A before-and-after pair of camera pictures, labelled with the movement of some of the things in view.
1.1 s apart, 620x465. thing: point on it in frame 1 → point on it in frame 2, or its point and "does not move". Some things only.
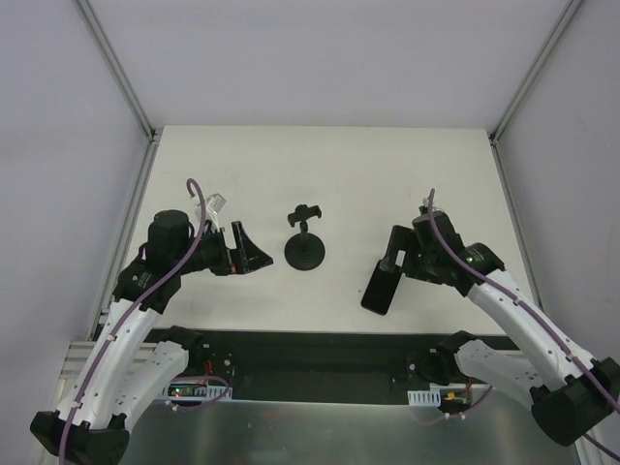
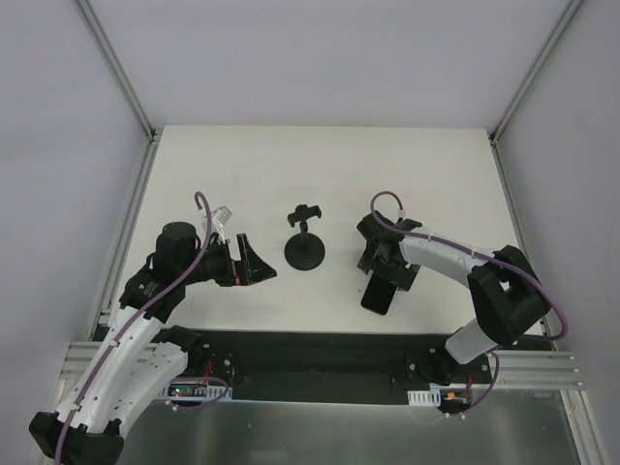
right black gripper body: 404,253 → 385,270
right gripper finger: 401,239 → 400,276
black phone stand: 304,251 does not move
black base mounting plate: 269,365 does not move
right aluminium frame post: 534,69 does not move
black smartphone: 381,287 does not move
